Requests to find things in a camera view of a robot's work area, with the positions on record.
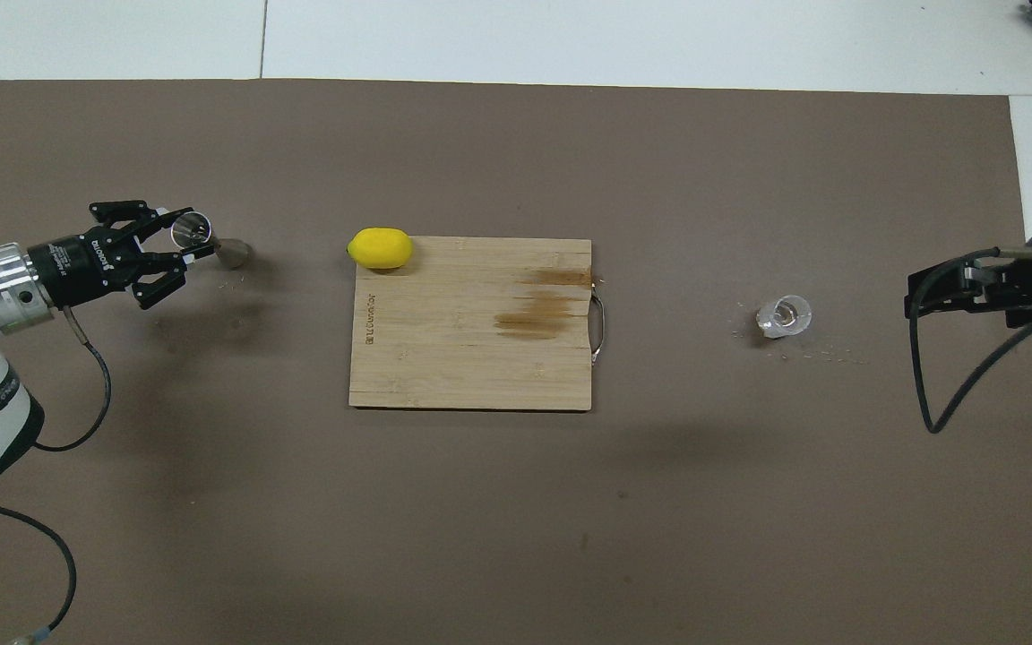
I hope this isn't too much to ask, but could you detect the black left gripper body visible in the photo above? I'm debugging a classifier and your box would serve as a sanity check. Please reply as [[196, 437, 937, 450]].
[[28, 228, 145, 310]]

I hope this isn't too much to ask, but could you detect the steel jigger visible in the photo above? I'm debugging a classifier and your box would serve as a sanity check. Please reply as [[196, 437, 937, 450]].
[[171, 211, 253, 271]]

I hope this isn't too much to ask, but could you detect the small clear glass cup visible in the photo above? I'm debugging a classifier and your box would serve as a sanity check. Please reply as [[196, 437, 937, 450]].
[[755, 294, 813, 341]]

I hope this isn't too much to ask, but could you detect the yellow lemon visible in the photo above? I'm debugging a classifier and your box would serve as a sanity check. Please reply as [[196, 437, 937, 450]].
[[347, 228, 414, 271]]

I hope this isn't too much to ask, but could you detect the wooden cutting board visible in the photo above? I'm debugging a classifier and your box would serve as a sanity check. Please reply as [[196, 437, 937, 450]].
[[348, 236, 593, 412]]

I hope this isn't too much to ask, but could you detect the brown table mat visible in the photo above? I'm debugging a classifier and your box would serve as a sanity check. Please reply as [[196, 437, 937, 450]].
[[0, 79, 1032, 645]]

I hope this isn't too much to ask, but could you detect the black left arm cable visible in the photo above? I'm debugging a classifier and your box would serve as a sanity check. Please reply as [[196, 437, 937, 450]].
[[0, 305, 114, 645]]

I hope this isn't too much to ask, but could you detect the metal cutting board handle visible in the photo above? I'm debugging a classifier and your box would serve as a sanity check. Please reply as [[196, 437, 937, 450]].
[[588, 287, 608, 364]]

